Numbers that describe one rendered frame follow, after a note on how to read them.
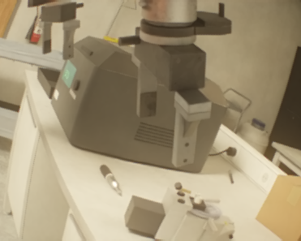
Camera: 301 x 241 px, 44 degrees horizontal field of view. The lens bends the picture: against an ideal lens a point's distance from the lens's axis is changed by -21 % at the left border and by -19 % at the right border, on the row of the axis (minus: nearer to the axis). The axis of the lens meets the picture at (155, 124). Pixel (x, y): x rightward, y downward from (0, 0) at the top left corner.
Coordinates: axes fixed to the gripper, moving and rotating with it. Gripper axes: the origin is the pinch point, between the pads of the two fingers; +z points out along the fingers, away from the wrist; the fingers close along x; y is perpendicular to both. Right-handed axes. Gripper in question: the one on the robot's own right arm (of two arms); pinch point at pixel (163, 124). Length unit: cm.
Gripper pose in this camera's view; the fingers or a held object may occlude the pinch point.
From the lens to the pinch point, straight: 62.9
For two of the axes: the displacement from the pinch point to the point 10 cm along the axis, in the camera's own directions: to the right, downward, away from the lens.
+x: 3.6, 4.7, -8.0
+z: -0.4, 8.7, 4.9
